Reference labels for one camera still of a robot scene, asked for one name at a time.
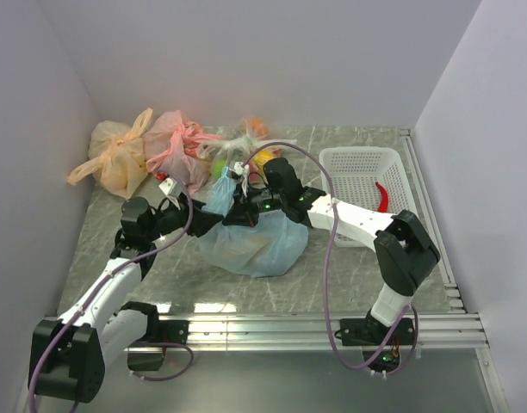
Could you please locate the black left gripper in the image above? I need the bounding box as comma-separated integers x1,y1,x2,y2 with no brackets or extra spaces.
145,192,224,242

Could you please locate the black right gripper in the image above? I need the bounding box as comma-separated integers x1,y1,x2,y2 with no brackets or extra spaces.
224,180,287,228

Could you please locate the light blue plastic bag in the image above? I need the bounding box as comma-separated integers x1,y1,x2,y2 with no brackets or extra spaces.
197,166,310,278

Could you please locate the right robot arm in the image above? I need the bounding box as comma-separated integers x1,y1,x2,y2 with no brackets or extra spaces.
224,157,440,344

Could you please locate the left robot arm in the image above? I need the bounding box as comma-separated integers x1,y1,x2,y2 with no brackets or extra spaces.
28,194,224,411

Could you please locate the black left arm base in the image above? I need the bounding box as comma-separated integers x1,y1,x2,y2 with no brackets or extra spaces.
127,319,189,373

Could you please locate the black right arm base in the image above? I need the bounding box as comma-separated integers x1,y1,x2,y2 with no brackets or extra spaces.
334,314,419,377

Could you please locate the green fake fruit in bag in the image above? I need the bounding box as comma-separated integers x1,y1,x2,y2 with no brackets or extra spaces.
211,159,227,179

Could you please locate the yellow smiley fruit in bag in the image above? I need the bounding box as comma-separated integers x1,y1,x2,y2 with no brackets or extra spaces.
253,149,276,169

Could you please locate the clear plastic bag with fruits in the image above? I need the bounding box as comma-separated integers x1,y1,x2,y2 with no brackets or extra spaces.
195,117,296,181

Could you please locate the pink plastic bag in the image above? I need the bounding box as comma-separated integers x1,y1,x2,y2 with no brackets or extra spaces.
143,110,221,194

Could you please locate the beige plastic bag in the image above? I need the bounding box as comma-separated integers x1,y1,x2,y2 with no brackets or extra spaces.
67,108,153,200

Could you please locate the red fake chili pepper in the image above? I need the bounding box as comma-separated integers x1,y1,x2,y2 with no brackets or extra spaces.
375,182,389,213

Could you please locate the white plastic basket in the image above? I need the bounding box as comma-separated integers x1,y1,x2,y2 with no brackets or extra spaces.
318,145,419,250

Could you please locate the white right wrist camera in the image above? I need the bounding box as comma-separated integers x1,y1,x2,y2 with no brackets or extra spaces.
227,162,250,194

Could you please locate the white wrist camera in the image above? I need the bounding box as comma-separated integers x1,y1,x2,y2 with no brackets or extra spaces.
158,177,183,209
227,162,250,194

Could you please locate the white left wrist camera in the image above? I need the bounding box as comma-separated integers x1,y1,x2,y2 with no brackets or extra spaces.
158,177,183,209

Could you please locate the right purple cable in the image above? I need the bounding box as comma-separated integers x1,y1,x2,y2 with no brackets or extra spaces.
241,141,419,378

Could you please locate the aluminium mounting rail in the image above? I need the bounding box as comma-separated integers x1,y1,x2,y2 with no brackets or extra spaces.
125,312,491,353

